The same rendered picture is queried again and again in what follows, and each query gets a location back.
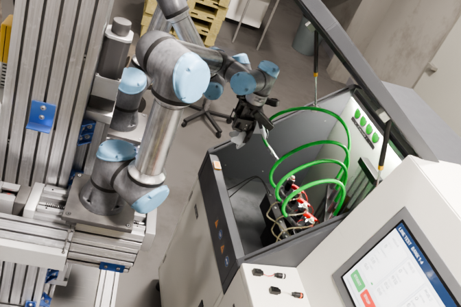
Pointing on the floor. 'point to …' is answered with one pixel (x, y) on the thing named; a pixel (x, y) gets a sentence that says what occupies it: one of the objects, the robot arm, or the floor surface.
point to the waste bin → (304, 39)
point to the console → (310, 277)
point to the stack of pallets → (213, 10)
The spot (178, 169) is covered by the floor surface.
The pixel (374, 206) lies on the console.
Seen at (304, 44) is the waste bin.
